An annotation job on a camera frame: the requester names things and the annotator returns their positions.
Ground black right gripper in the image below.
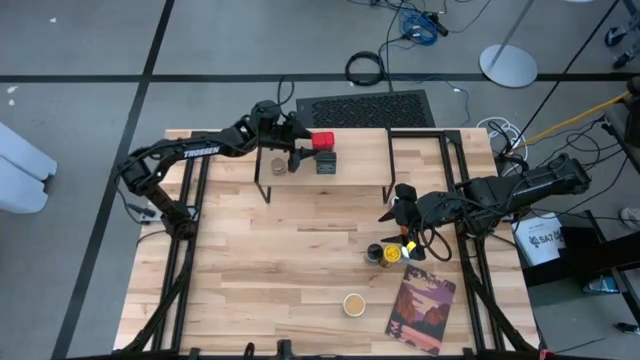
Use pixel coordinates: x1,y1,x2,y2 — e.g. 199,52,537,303
378,183,466,262

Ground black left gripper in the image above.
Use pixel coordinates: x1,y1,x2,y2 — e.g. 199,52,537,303
272,117,317,174

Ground dark green spice tin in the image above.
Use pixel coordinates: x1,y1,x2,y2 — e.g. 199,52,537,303
315,151,338,175

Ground chili onion jar yellow lid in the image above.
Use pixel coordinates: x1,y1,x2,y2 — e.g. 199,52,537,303
382,243,404,268

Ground furikake glass jar tan lid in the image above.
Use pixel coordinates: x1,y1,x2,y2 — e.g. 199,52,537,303
342,293,367,318

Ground black perforated floor panel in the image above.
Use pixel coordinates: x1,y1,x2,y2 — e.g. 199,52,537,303
296,89,436,129

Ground book with colourful landscape cover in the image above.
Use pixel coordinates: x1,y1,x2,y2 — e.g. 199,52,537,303
384,263,458,355

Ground white printed bag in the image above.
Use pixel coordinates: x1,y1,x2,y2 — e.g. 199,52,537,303
514,213,567,266

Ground grey floor lamp stand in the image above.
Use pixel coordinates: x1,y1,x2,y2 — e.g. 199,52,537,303
478,0,540,89

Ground black side cart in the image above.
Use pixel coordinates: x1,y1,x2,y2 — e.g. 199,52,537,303
519,209,640,301

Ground person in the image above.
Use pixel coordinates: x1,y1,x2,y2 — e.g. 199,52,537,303
619,207,640,229

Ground thin black slanted pole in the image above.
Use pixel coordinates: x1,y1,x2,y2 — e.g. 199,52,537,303
512,0,624,149

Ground black castor chair base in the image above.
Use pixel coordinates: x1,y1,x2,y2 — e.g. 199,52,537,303
603,14,640,70

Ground pale padded block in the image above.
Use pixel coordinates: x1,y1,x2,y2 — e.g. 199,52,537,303
0,157,50,215
0,122,59,181

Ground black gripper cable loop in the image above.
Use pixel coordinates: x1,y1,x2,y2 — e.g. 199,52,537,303
421,219,454,263

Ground wooden shelf riser black frame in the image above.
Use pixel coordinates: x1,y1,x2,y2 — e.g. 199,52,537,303
254,124,398,205

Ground black cable coil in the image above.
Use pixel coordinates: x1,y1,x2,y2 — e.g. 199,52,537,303
344,51,386,87
497,152,530,189

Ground white cable coil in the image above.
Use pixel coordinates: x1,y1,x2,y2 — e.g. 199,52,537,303
477,117,526,151

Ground blue cable coil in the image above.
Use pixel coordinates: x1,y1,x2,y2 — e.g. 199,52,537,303
399,10,440,47

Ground yellow floor cable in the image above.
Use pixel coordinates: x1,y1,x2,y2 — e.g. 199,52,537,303
519,89,634,147

